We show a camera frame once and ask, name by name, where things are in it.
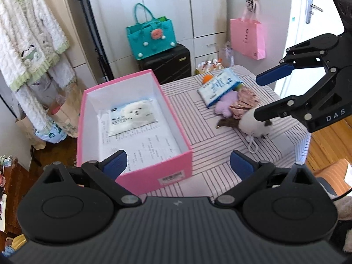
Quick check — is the pink patterned fabric item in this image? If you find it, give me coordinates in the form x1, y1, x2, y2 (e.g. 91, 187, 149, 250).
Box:
229, 86, 260, 120

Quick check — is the white brown plush toy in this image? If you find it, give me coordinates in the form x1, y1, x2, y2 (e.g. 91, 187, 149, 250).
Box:
216, 108, 273, 154

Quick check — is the purple plush toy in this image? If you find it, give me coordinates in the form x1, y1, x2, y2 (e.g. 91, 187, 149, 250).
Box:
214, 91, 238, 118

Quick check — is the soft cotton tissue pack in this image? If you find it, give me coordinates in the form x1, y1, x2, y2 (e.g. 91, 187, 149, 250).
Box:
108, 99, 157, 136

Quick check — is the white door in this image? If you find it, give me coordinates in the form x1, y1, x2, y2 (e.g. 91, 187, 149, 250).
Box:
274, 0, 344, 98

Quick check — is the pink paper bag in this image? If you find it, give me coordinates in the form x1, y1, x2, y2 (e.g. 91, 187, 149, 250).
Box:
230, 0, 266, 60

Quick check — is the blue white plastic bag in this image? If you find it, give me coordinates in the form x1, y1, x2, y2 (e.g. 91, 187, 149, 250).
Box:
35, 123, 67, 144

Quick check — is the blue white tissue pack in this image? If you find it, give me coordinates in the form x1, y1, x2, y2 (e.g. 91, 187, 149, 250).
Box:
198, 67, 243, 108

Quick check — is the brown paper bag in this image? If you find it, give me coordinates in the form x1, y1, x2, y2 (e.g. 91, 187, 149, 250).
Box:
48, 83, 82, 138

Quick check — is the small toys pile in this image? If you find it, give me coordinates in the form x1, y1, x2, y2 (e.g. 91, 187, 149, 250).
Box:
195, 59, 223, 75

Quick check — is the printed paper sheet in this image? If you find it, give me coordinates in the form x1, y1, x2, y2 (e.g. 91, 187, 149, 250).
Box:
98, 98, 182, 173

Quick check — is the pink cardboard box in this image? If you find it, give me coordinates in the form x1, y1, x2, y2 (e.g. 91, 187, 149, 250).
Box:
76, 70, 192, 195

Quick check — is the white wardrobe cabinet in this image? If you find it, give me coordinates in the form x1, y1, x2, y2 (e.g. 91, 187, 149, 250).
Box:
83, 0, 229, 81

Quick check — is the black suitcase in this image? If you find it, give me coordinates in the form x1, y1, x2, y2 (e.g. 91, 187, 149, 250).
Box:
138, 44, 192, 85

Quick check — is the black tripod stand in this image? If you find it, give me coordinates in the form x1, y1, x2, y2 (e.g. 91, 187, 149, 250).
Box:
78, 0, 115, 81

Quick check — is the teal felt handbag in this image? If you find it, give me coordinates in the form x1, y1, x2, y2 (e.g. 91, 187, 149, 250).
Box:
126, 3, 177, 60

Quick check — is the white fluffy hanging robe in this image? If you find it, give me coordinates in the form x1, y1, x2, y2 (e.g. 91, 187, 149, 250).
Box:
1, 0, 76, 134

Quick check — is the silver door handle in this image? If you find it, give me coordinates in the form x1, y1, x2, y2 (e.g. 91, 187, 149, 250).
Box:
305, 0, 323, 24

